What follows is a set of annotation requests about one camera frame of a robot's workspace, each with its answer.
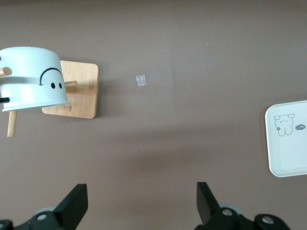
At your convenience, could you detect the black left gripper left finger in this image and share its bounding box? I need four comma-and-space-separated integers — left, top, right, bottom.
0, 184, 88, 230

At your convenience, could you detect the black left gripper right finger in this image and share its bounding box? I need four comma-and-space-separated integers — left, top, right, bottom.
195, 182, 291, 230

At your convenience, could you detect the white mug with smiley face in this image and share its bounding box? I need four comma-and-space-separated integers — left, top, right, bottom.
0, 46, 71, 113

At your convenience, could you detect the white tray with rabbit print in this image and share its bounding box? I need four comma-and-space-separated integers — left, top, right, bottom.
264, 100, 307, 178

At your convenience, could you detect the wooden mug stand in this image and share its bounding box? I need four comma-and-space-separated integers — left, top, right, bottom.
0, 60, 100, 138

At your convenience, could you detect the clear tape piece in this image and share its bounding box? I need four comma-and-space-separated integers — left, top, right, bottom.
135, 75, 147, 87

